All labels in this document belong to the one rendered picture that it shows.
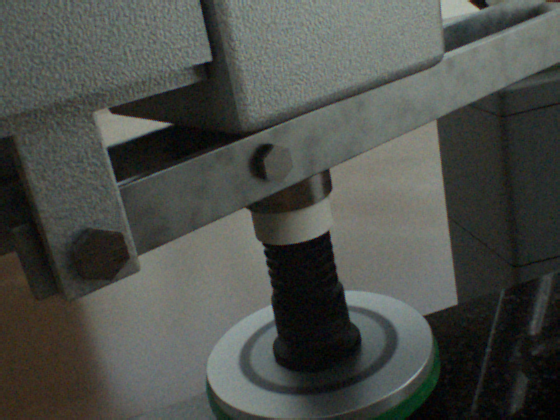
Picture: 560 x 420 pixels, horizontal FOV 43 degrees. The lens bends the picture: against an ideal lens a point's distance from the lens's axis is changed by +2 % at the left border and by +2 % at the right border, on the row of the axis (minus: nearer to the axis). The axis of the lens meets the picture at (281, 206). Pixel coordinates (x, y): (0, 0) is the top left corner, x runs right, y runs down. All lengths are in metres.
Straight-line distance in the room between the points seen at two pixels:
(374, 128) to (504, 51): 0.17
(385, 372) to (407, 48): 0.27
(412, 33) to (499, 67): 0.18
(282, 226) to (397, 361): 0.16
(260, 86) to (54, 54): 0.13
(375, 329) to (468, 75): 0.25
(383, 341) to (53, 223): 0.35
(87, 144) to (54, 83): 0.04
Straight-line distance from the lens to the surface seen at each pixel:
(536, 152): 1.67
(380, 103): 0.58
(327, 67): 0.48
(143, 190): 0.46
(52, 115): 0.41
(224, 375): 0.66
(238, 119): 0.44
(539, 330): 0.77
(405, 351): 0.64
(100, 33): 0.41
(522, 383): 0.70
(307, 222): 0.58
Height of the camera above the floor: 1.21
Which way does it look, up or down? 20 degrees down
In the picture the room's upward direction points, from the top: 11 degrees counter-clockwise
